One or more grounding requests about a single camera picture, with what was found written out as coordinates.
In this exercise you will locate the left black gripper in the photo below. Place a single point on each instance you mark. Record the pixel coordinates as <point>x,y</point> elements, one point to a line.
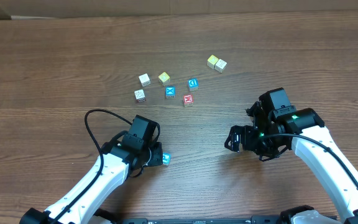
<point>157,154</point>

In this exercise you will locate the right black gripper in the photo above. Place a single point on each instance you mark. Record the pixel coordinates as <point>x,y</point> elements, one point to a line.
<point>241,137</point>

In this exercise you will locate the blue P block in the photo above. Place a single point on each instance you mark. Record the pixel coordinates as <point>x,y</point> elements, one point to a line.
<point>166,159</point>

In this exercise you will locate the red M block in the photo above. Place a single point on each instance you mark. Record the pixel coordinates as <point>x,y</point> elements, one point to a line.
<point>188,100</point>

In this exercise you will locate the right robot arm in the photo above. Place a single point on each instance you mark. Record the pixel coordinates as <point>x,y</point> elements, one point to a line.
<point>277,126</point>

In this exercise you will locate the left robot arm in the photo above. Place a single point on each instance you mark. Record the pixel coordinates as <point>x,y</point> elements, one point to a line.
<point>124,156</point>

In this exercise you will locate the white patterned block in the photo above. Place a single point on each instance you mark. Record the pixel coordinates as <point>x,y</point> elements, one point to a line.
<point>139,95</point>

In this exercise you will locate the blue X block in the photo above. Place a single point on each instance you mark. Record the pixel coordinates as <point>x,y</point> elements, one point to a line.
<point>170,92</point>

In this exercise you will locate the white block upper left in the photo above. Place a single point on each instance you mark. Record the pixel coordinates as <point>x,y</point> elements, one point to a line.
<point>144,79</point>

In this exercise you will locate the yellow block centre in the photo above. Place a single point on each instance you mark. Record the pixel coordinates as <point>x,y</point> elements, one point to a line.
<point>164,79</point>

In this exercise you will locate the yellow block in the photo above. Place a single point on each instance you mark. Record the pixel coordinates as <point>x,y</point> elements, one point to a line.
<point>211,61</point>
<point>164,79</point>

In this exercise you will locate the blue Q block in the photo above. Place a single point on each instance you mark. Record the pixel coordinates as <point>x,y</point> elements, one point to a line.
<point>193,84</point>

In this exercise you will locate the white block far right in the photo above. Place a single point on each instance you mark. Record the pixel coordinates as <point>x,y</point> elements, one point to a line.
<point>220,65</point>

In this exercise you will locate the yellow block far right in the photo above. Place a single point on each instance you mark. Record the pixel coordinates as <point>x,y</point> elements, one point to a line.
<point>211,61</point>

